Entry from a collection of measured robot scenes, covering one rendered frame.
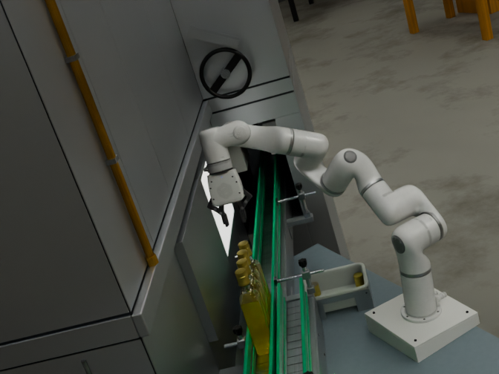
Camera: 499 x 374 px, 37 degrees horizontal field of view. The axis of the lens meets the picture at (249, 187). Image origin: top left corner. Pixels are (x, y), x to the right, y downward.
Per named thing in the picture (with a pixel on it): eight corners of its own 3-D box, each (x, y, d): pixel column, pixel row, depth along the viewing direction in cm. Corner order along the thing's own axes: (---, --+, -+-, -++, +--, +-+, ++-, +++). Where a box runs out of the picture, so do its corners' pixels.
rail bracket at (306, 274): (280, 297, 255) (269, 265, 250) (329, 285, 252) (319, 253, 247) (280, 301, 252) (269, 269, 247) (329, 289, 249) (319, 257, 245)
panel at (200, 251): (229, 213, 307) (203, 137, 294) (235, 211, 306) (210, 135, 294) (209, 342, 224) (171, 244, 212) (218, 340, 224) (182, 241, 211)
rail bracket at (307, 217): (286, 235, 318) (272, 188, 310) (326, 225, 315) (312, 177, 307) (286, 240, 313) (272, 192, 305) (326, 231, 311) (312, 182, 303)
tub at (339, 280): (309, 294, 275) (302, 274, 272) (369, 280, 272) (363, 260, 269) (310, 321, 259) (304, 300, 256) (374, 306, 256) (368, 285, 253)
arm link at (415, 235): (390, 271, 233) (383, 225, 226) (422, 254, 238) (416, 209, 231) (412, 283, 224) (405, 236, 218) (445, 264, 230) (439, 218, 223)
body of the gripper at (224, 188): (202, 173, 228) (212, 208, 229) (234, 165, 226) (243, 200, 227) (206, 169, 235) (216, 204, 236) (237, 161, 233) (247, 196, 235)
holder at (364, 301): (295, 299, 276) (289, 281, 273) (369, 282, 272) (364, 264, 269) (295, 326, 260) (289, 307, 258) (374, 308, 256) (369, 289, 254)
